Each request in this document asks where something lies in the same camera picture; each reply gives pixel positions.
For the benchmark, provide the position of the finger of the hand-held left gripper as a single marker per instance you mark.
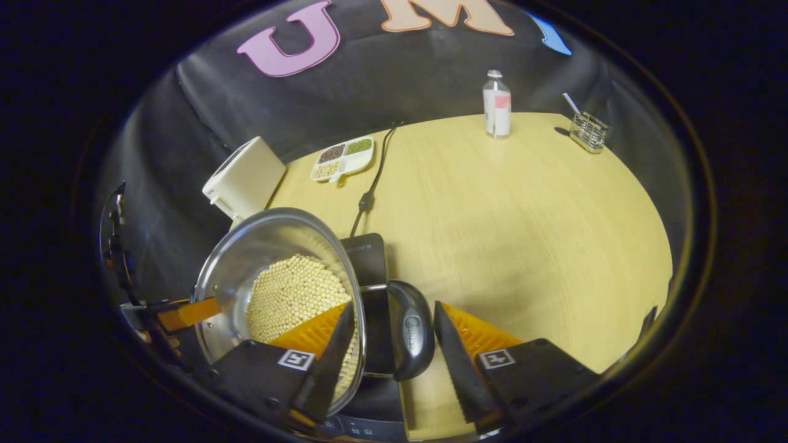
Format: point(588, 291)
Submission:
point(191, 312)

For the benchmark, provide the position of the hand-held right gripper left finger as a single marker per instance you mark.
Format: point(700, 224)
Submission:
point(332, 363)

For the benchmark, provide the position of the heap of yellow soybeans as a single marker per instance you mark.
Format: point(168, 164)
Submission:
point(289, 289)

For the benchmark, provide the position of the white divided dish of beans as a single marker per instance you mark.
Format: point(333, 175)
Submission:
point(354, 161)

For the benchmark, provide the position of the striped straw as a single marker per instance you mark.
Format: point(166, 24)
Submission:
point(570, 103)

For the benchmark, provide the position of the white toaster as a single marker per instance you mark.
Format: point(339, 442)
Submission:
point(246, 175)

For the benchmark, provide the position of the black induction cooktop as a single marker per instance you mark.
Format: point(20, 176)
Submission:
point(369, 258)

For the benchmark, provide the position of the clear bottle with pink label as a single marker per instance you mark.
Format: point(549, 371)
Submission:
point(497, 111)

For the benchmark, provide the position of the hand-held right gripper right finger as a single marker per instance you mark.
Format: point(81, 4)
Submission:
point(458, 363)

